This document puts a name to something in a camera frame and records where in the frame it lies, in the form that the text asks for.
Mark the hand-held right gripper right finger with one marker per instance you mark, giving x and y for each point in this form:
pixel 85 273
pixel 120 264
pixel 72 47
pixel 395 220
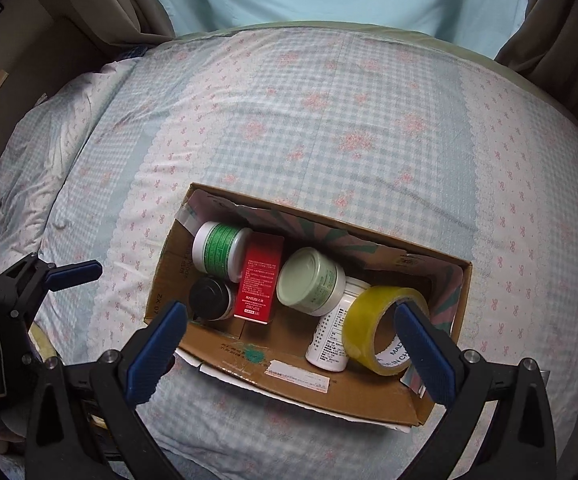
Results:
pixel 424 355

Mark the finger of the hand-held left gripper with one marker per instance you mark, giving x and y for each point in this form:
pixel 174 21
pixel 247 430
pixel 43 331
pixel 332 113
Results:
pixel 74 274

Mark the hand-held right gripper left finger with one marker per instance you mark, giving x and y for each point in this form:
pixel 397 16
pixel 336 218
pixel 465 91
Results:
pixel 156 355

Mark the clear yellowish tape roll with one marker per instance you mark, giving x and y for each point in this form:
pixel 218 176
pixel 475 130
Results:
pixel 364 320

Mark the black lidded jar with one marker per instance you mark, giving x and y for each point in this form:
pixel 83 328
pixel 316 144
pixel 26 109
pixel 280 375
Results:
pixel 209 300

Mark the white pill bottle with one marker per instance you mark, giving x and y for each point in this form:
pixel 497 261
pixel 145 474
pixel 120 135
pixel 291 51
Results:
pixel 329 340

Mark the cardboard box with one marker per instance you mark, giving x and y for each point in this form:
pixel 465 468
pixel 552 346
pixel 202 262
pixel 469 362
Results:
pixel 269 360

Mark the white jar green label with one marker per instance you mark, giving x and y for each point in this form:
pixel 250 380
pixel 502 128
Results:
pixel 219 247

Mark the red pink carton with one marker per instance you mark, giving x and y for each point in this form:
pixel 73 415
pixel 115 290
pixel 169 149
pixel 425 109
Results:
pixel 259 280

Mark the pale green jar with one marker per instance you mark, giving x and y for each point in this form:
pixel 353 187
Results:
pixel 309 280

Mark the person's left hand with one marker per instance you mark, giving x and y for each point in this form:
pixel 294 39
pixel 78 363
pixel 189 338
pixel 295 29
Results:
pixel 4 442

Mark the yellow cloth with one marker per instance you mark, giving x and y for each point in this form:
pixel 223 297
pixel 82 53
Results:
pixel 44 345

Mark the white floral quilt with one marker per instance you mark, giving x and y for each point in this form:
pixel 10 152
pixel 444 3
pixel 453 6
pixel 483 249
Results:
pixel 69 125

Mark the grey headboard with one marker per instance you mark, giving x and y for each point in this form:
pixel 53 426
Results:
pixel 19 60

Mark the dark blue cloth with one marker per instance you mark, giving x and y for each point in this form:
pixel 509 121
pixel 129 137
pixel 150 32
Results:
pixel 134 52

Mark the checked floral bed sheet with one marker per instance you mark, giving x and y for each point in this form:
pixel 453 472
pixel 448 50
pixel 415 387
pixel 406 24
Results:
pixel 319 110

